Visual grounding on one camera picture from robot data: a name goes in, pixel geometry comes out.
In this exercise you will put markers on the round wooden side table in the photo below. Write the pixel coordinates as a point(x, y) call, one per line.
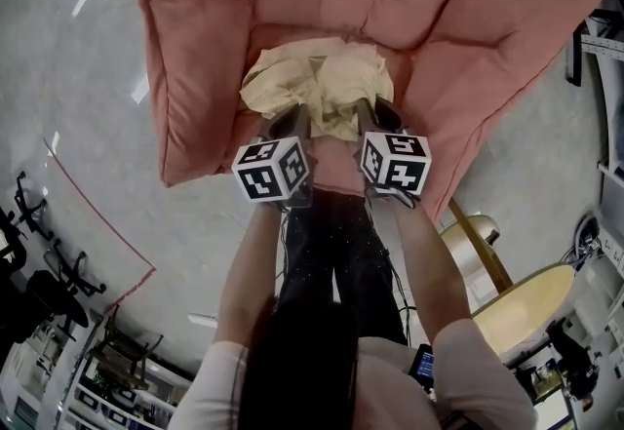
point(531, 301)

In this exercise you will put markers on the person's left forearm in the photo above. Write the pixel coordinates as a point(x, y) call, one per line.
point(251, 272)

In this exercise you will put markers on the person's black trousers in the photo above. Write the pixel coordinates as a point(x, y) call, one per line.
point(317, 247)

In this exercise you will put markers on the black swivel office chair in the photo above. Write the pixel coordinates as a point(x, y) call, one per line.
point(29, 211)
point(63, 286)

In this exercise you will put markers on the wooden frame chair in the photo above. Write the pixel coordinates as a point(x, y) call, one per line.
point(122, 350)

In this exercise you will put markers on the black device with blue screen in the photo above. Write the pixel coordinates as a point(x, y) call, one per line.
point(423, 367)

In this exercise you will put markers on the person's right forearm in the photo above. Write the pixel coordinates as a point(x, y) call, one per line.
point(429, 262)

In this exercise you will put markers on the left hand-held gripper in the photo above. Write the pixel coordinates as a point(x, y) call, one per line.
point(265, 169)

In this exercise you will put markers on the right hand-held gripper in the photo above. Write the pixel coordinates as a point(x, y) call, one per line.
point(397, 165)

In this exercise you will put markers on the person's white shirt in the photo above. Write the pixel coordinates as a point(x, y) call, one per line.
point(468, 384)

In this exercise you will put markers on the beige cloth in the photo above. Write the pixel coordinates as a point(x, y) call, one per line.
point(341, 77)

